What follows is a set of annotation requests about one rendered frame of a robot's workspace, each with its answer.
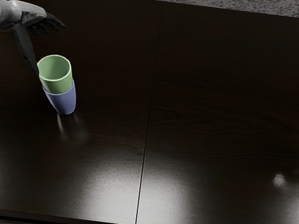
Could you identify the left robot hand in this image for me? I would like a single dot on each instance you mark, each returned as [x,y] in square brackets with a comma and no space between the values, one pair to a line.
[8,14]

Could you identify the green cup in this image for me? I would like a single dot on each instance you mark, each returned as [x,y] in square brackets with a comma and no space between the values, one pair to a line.
[56,82]

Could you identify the blue cup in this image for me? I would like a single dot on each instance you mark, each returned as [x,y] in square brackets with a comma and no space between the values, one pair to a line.
[62,102]

